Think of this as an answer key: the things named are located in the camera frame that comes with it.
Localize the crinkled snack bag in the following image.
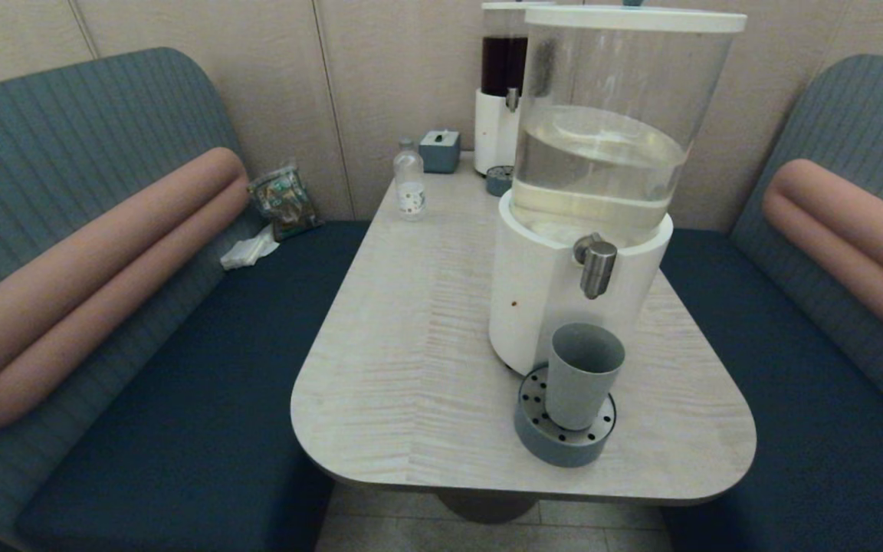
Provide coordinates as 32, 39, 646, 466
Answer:
247, 163, 326, 243

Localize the clear water dispenser white base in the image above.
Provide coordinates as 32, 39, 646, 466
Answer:
488, 5, 748, 377

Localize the dark blue bench seat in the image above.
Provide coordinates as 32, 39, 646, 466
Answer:
0, 46, 373, 552
659, 53, 883, 552

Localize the pink bolster cushion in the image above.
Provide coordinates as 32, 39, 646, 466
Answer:
761, 158, 883, 366
0, 146, 250, 432

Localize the blue-grey tissue box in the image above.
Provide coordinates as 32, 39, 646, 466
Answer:
418, 128, 463, 174

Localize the dark drink dispenser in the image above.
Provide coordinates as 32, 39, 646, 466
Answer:
474, 2, 533, 178

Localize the crumpled white tissue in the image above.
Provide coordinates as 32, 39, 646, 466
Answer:
218, 224, 281, 271

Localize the blue perforated drip tray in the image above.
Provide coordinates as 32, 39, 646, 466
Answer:
514, 364, 618, 469

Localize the clear plastic bottle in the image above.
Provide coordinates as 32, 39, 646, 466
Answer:
392, 138, 428, 222

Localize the small blue drip tray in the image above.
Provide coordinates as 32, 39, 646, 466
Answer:
484, 164, 516, 198

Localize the grey plastic cup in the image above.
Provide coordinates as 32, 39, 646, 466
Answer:
545, 322, 627, 432

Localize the metal dispenser tap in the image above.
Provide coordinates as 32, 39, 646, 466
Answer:
573, 233, 619, 301

